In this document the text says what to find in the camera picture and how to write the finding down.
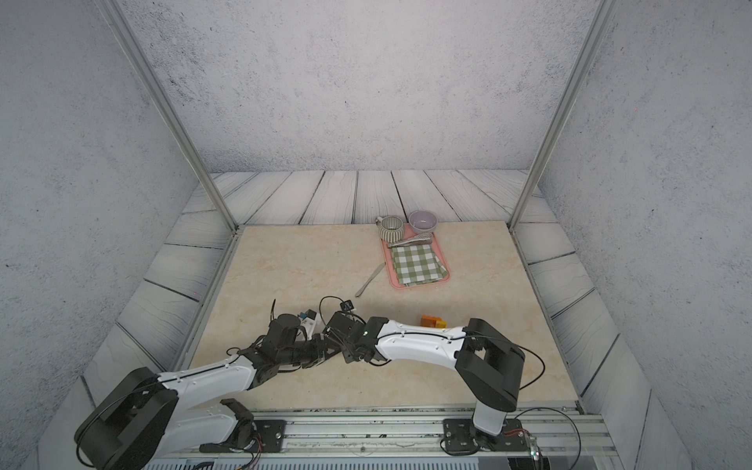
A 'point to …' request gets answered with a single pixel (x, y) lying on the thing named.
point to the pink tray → (407, 231)
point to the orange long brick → (429, 321)
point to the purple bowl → (423, 220)
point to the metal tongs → (416, 240)
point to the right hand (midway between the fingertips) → (356, 346)
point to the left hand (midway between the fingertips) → (345, 352)
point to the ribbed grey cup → (391, 228)
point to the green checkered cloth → (416, 264)
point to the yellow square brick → (441, 324)
